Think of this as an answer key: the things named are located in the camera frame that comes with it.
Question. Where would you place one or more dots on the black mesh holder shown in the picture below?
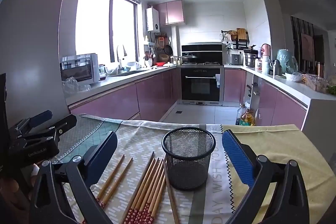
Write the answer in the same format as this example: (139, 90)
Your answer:
(187, 166)

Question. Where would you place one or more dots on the white toaster oven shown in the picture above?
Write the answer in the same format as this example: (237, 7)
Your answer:
(78, 69)

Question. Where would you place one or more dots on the pink wall cabinet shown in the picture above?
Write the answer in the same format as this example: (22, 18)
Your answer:
(170, 12)

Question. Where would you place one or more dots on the bunch of wooden chopsticks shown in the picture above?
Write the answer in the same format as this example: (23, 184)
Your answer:
(147, 187)

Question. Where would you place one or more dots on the framed wall picture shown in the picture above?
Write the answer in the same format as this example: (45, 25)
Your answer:
(307, 47)

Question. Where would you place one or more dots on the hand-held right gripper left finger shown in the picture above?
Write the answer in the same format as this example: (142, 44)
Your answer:
(105, 155)

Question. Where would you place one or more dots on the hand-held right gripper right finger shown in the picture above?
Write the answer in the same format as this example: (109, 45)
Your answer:
(237, 158)

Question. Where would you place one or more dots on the black built-in oven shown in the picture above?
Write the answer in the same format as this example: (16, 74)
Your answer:
(199, 85)

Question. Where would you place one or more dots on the black wall rack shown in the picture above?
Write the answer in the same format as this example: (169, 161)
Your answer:
(231, 43)

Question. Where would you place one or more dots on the patterned tablecloth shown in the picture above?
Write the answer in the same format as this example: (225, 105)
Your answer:
(275, 140)

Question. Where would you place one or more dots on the clear plastic food container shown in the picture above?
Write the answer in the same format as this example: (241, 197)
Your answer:
(316, 83)

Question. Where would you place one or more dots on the steel thermos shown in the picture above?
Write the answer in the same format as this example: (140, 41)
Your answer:
(277, 69)

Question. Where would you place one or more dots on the red bowl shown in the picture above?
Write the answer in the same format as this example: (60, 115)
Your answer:
(160, 64)

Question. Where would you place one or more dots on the green vegetables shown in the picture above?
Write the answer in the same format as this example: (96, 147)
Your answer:
(332, 90)

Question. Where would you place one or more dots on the silver rice cooker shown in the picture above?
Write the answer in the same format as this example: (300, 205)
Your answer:
(234, 58)

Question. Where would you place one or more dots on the white water heater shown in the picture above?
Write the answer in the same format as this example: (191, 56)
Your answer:
(152, 19)

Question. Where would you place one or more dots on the teal plastic bag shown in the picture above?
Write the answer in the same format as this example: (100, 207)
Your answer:
(286, 60)

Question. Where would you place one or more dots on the clear plastic bag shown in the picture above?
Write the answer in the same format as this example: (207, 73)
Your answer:
(73, 85)

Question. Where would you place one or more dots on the kitchen window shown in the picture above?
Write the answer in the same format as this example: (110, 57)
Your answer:
(92, 22)

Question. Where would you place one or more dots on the black range hood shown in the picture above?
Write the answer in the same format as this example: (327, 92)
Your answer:
(200, 47)

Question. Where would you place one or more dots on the steel pot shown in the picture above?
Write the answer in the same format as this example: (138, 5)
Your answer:
(250, 60)

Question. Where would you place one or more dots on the kitchen faucet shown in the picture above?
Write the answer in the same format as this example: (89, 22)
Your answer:
(121, 56)

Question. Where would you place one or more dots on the wooden cutting board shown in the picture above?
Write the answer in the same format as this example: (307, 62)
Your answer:
(242, 34)

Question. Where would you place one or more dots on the pink kettle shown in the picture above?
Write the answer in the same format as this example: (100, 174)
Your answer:
(266, 50)

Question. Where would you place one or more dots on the yellow cooking oil bottle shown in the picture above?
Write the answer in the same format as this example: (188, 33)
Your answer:
(248, 119)

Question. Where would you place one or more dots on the grey refrigerator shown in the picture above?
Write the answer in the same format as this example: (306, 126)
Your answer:
(31, 43)

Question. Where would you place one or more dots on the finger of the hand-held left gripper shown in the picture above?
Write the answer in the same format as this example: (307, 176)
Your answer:
(40, 117)
(65, 124)

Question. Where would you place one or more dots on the pink base cabinet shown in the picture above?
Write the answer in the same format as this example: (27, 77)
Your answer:
(283, 108)
(147, 95)

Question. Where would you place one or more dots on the red-ended wooden chopstick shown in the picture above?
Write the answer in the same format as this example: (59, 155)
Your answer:
(118, 182)
(111, 179)

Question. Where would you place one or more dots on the lidded wok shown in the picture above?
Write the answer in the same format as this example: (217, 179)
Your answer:
(189, 58)

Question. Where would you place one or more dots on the hanging frying pan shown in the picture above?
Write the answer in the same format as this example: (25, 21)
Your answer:
(168, 49)

